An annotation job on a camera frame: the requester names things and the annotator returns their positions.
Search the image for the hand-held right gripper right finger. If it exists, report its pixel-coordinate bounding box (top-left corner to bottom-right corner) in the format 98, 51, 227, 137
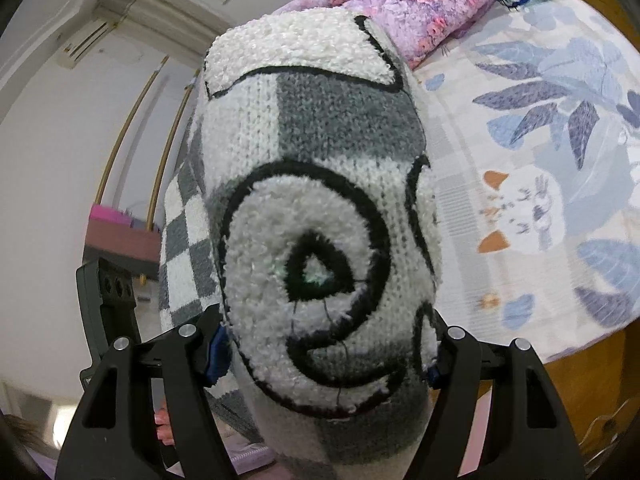
405, 309, 587, 480

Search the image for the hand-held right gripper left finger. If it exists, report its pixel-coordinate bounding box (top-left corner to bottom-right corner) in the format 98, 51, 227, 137
55, 303, 234, 480

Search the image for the grey white checkered knit sweater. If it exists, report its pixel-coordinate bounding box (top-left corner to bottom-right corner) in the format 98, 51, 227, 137
158, 7, 445, 480

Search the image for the person's left hand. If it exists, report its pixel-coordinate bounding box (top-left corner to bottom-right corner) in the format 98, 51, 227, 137
153, 406, 177, 447

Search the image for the pink box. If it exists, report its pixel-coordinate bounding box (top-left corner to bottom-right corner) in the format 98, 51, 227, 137
88, 203, 135, 230

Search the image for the brass pole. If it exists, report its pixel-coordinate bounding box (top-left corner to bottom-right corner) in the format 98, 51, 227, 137
94, 55, 171, 207
146, 79, 197, 233

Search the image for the leaf print bed sheet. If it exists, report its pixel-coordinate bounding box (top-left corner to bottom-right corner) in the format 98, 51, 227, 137
411, 0, 640, 362

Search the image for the white air conditioner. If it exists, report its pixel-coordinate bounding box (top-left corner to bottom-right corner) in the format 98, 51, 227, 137
59, 16, 120, 69

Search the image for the purple floral blanket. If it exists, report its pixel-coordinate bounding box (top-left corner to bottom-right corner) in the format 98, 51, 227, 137
272, 0, 504, 72

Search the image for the wooden bed frame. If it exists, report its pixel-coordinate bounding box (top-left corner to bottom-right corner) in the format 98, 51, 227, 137
544, 327, 640, 463

